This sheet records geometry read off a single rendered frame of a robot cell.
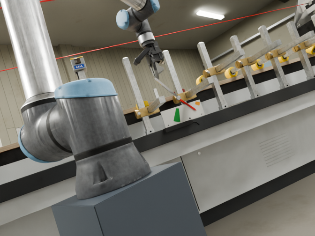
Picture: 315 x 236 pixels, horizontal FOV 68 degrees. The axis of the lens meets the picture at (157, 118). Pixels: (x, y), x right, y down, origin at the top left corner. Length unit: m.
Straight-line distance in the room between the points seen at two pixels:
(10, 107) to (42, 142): 4.50
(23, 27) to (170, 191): 0.62
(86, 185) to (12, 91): 4.80
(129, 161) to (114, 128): 0.09
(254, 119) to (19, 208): 1.41
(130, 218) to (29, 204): 0.91
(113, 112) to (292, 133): 1.69
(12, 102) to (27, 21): 4.42
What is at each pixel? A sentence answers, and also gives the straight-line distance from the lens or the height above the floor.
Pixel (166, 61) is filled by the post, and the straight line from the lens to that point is 1.44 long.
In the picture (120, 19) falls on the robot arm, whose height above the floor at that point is 1.30.
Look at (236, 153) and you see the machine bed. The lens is 1.77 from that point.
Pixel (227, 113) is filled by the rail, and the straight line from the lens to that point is 1.48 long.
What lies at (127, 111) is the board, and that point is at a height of 0.88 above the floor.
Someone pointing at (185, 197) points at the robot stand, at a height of 0.52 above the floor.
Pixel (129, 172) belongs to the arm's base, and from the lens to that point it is 0.53.
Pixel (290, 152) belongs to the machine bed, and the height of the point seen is 0.22.
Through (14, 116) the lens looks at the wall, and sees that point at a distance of 5.13.
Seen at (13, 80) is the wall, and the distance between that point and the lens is 5.38.
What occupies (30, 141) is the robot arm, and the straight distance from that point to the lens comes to 0.73.
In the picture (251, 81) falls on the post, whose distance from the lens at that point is 1.65.
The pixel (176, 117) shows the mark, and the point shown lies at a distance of 1.36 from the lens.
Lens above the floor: 0.68
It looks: 4 degrees up
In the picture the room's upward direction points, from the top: 19 degrees counter-clockwise
